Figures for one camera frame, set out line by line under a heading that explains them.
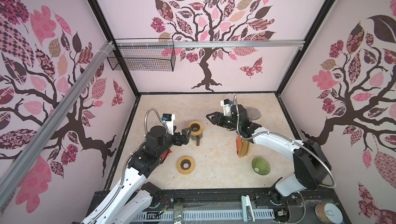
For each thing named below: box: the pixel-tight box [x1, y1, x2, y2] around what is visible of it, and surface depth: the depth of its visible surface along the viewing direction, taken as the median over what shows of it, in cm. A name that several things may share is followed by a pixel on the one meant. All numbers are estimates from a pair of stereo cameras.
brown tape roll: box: [314, 202, 344, 224], surface depth 67 cm
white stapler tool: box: [240, 194, 256, 223], surface depth 71 cm
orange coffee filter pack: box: [236, 135, 251, 159], surface depth 87 cm
